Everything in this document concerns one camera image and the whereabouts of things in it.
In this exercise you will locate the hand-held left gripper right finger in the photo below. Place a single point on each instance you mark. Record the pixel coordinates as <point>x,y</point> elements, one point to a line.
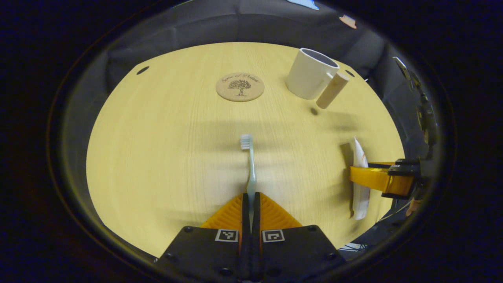
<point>256,212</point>

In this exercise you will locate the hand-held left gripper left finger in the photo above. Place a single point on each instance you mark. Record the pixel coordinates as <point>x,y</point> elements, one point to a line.
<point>246,212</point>

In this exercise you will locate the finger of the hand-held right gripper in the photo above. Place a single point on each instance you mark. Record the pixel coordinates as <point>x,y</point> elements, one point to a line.
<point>373,177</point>
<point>381,163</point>

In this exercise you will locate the white toothpaste tube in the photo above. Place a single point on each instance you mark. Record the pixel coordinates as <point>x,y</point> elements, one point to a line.
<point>359,157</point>

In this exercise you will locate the pale blue toothbrush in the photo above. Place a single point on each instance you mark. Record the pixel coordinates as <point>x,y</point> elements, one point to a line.
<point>251,173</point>

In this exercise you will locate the round cork coaster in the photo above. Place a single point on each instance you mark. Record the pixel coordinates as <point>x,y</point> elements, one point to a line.
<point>239,94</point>

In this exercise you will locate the black backdrop cloth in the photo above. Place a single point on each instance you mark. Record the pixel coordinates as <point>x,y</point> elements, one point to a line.
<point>235,27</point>

